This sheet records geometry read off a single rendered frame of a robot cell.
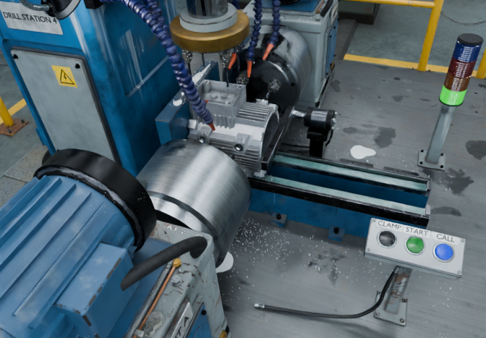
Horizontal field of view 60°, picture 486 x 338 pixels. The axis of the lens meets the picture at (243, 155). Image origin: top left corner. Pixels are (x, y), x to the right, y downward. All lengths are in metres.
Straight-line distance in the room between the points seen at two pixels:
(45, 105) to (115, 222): 0.64
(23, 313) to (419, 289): 0.88
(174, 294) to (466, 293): 0.74
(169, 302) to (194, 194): 0.23
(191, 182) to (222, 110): 0.28
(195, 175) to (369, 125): 0.87
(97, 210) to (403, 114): 1.28
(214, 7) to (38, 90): 0.49
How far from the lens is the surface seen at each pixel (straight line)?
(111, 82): 1.00
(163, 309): 0.66
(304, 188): 1.12
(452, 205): 1.34
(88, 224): 0.55
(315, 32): 1.41
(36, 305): 0.52
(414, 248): 0.85
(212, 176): 0.84
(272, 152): 1.06
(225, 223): 0.83
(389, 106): 1.67
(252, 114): 1.06
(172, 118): 1.01
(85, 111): 1.09
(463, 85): 1.28
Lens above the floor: 1.72
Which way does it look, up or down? 41 degrees down
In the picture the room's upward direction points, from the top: 4 degrees counter-clockwise
